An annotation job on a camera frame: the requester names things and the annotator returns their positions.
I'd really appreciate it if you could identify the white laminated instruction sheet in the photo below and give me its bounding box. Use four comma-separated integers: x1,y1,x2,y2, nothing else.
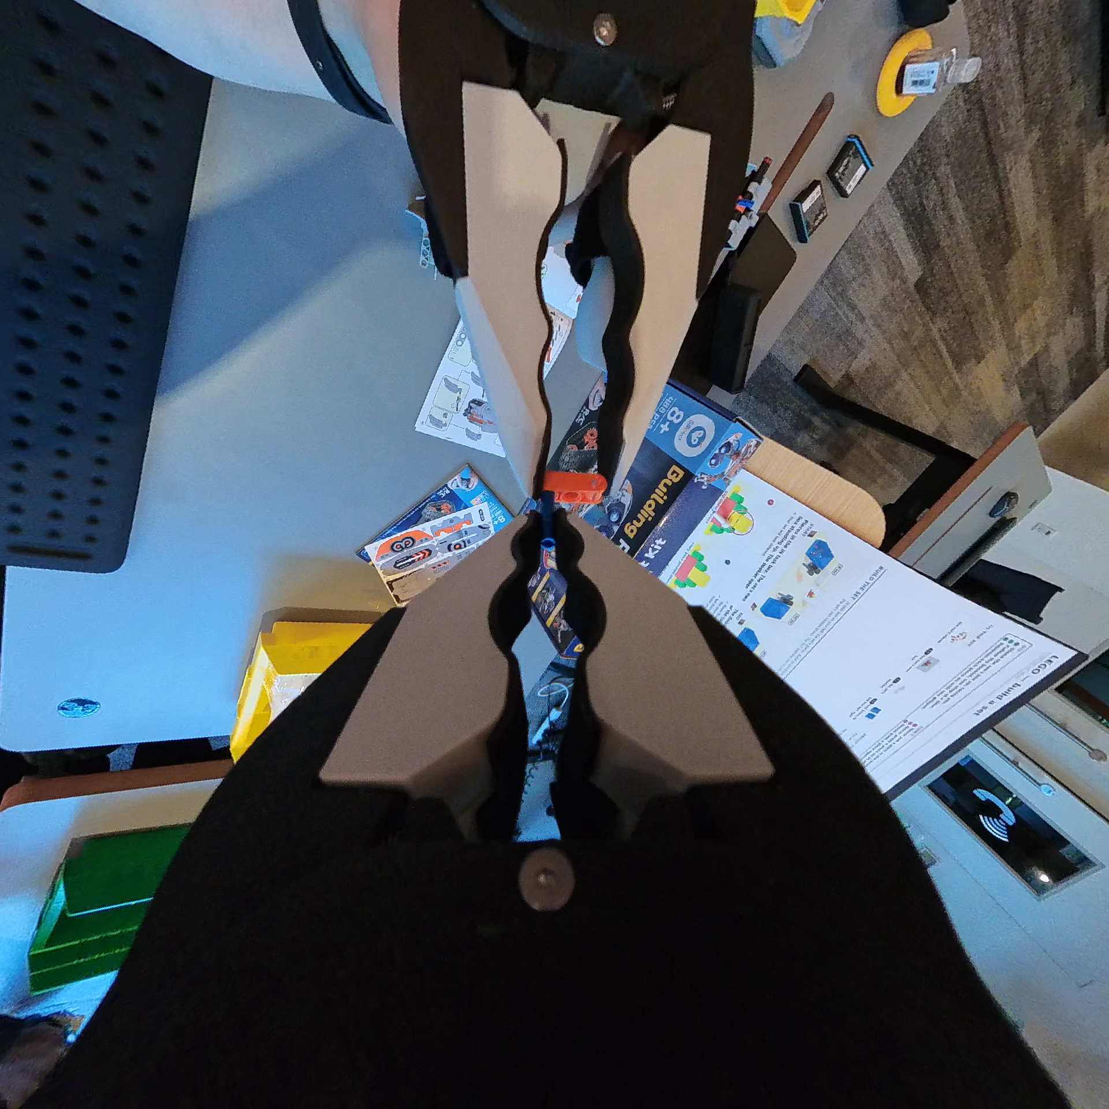
666,472,1087,797

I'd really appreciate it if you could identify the black chair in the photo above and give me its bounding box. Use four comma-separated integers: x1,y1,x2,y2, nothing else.
706,214,798,394

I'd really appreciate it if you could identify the black smartwatch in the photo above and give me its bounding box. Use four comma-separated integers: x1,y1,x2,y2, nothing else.
287,0,393,125

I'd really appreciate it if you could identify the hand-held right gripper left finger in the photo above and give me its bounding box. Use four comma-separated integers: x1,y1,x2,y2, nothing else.
318,513,539,839

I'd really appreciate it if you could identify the person's left forearm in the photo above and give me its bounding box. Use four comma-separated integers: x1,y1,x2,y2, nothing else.
73,0,407,125

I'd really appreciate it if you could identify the wooden side table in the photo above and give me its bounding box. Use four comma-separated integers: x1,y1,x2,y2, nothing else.
744,443,887,550

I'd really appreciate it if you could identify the grey wood-edged table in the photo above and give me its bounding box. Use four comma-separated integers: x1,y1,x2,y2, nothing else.
892,426,1053,584

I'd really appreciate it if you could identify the blue robot kit box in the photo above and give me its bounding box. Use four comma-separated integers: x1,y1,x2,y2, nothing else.
527,382,762,662

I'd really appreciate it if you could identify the yellow tape roll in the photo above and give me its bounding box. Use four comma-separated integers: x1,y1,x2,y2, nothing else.
875,28,934,119

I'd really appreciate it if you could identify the grey motor box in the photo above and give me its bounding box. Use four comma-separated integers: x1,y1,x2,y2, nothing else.
752,16,803,69

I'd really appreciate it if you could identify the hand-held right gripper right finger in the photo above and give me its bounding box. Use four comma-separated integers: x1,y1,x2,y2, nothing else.
554,511,774,840

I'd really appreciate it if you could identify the yellow storage bin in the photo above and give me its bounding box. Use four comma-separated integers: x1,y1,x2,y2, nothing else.
229,609,382,764

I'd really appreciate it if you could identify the black perforated panel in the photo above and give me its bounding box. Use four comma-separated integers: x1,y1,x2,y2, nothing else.
0,0,212,573

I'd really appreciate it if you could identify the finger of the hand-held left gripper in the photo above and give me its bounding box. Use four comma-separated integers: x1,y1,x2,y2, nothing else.
592,122,711,484
454,82,568,501

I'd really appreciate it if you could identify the open instruction booklet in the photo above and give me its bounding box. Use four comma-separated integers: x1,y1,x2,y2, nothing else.
414,251,599,459

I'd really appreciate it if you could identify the green storage bin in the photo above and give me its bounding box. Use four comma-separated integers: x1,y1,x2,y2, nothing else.
26,823,191,996

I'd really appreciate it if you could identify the blue sticker sheet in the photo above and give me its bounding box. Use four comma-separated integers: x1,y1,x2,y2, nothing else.
356,465,513,605

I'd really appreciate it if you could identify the orange building brick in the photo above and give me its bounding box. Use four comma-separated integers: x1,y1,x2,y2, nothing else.
541,470,608,507

